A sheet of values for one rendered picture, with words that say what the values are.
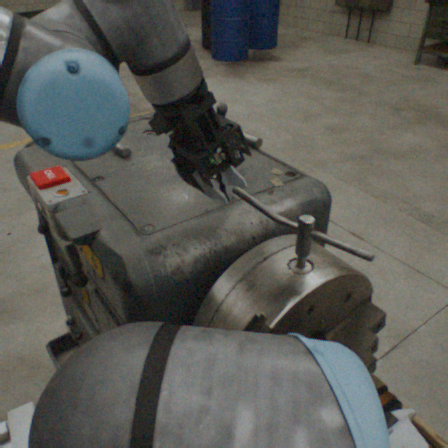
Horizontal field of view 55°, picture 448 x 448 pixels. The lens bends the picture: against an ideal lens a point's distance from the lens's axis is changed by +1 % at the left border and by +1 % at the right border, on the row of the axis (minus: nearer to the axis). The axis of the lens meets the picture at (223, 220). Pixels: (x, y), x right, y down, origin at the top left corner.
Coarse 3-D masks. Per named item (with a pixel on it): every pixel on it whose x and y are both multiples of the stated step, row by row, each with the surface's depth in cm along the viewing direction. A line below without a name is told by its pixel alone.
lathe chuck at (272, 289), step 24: (264, 264) 65; (288, 264) 65; (312, 264) 65; (336, 264) 66; (240, 288) 64; (264, 288) 62; (288, 288) 61; (312, 288) 61; (336, 288) 65; (360, 288) 70; (240, 312) 62; (264, 312) 60; (288, 312) 60; (312, 312) 64; (336, 312) 69; (312, 336) 76
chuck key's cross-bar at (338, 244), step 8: (232, 192) 66; (240, 192) 65; (248, 200) 65; (256, 200) 65; (256, 208) 64; (264, 208) 64; (272, 216) 63; (280, 216) 63; (288, 224) 62; (296, 224) 61; (312, 232) 60; (320, 232) 60; (320, 240) 59; (328, 240) 59; (336, 240) 58; (336, 248) 58; (344, 248) 57; (352, 248) 57; (360, 256) 56; (368, 256) 56
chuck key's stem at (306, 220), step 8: (304, 216) 60; (304, 224) 59; (312, 224) 59; (304, 232) 60; (304, 240) 61; (296, 248) 62; (304, 248) 61; (304, 256) 62; (296, 264) 64; (304, 264) 64
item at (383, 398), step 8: (368, 368) 64; (376, 376) 64; (376, 384) 61; (384, 384) 62; (384, 392) 61; (384, 400) 59; (392, 400) 60; (384, 408) 59; (392, 408) 59; (400, 408) 62
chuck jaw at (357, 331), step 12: (360, 312) 72; (372, 312) 71; (384, 312) 71; (348, 324) 71; (360, 324) 70; (372, 324) 70; (384, 324) 73; (324, 336) 70; (336, 336) 70; (348, 336) 69; (360, 336) 69; (372, 336) 68; (348, 348) 68; (360, 348) 67; (372, 348) 69; (372, 360) 65
